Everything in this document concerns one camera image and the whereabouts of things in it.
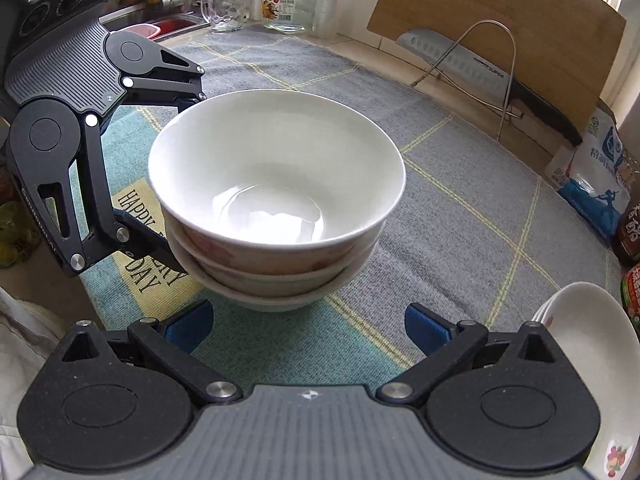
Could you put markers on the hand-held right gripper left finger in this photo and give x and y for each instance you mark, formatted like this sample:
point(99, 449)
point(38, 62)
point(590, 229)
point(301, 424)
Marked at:
point(190, 327)

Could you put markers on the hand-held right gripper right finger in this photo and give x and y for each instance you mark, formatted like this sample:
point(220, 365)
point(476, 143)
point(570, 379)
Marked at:
point(430, 330)

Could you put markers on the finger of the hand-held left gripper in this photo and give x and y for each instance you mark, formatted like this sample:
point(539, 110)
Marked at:
point(100, 200)
point(160, 92)

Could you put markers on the white ceramic bowl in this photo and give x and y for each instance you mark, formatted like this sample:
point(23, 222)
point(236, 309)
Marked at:
point(270, 305)

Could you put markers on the white fruit print plate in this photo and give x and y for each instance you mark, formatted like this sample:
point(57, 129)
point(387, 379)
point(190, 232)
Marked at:
point(535, 321)

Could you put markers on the white bowl pale flower print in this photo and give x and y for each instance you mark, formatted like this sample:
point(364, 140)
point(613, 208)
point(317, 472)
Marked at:
point(275, 160)

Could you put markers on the white plate small brown stain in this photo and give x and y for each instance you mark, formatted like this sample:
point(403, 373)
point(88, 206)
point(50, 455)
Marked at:
point(590, 360)

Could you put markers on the red basin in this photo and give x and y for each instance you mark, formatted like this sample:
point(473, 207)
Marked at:
point(175, 25)

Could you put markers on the steel kitchen sink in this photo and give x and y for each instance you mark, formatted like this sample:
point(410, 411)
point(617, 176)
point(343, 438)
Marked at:
point(125, 15)

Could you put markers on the clear glass mug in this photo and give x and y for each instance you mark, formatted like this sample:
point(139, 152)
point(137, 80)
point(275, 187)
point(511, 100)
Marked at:
point(225, 10)

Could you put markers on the grey checked towel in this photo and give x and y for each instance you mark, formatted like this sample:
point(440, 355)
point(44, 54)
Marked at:
point(450, 200)

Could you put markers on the person's white clothing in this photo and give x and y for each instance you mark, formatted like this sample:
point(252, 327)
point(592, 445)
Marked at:
point(20, 360)

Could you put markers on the green lid sauce jar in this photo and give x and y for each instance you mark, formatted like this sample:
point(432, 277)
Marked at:
point(632, 295)

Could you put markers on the blue white salt bag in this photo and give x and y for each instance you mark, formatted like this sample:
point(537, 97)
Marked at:
point(595, 195)

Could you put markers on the dark vinegar bottle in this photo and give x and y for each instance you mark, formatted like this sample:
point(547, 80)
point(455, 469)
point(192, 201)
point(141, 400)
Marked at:
point(630, 235)

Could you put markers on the steel kitchen knife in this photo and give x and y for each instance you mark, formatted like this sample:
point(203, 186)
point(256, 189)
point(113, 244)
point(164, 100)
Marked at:
point(465, 72)

